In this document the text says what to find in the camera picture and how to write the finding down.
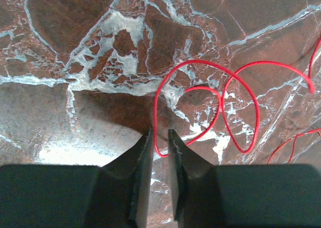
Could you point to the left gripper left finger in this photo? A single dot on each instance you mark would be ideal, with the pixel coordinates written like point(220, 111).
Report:
point(114, 195)

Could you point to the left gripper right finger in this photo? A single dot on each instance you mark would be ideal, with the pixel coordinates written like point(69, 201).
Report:
point(207, 195)

